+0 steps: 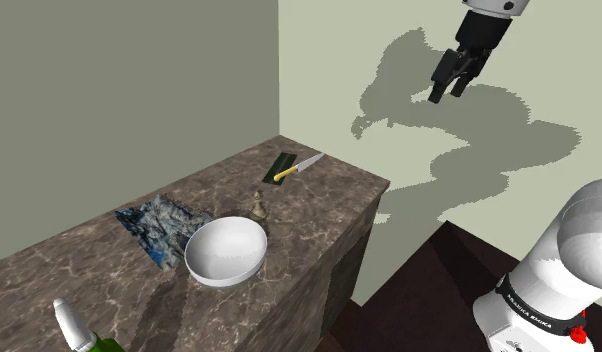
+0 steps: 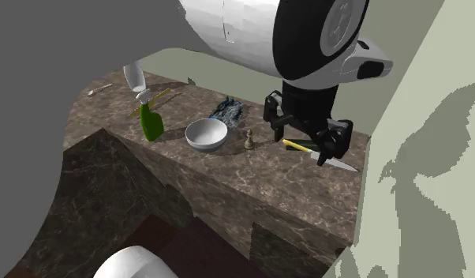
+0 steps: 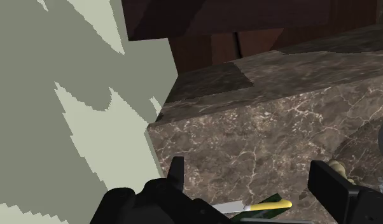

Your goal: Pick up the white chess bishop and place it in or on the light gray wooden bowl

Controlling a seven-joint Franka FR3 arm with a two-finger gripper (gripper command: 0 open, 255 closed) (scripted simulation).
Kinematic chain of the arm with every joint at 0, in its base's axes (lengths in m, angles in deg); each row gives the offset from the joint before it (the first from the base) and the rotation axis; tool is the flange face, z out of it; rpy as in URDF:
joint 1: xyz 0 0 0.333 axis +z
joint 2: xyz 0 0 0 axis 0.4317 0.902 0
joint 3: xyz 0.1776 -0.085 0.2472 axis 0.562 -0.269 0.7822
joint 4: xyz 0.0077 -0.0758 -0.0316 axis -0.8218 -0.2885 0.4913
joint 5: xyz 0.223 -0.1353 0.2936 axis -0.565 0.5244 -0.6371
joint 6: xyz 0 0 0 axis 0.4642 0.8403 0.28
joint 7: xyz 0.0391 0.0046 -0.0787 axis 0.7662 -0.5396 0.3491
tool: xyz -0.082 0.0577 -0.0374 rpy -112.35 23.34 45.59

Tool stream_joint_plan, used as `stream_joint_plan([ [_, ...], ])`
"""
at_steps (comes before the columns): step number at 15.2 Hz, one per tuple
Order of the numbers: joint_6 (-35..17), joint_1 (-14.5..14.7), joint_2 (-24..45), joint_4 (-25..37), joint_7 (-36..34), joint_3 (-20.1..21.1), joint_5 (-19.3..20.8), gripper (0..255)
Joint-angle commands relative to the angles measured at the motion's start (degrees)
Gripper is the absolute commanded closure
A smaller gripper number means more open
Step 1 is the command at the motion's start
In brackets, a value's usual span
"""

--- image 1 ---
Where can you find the brass chess pawn figure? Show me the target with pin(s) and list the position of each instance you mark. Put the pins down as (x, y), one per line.
(258, 208)

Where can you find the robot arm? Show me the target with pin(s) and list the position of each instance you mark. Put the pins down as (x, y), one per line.
(554, 273)

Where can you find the green bottle with white cap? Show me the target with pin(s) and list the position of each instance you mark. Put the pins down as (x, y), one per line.
(76, 331)

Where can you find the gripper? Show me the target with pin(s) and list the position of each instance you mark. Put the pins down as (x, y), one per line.
(481, 30)

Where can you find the blue grey crumpled cloth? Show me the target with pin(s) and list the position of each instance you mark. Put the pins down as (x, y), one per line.
(160, 227)

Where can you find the dark green flat mat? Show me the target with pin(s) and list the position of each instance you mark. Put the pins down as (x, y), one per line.
(276, 170)

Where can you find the white bowl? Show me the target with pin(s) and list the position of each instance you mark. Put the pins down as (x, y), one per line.
(226, 250)

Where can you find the brown marble counter cabinet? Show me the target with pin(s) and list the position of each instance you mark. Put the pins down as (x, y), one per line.
(306, 214)

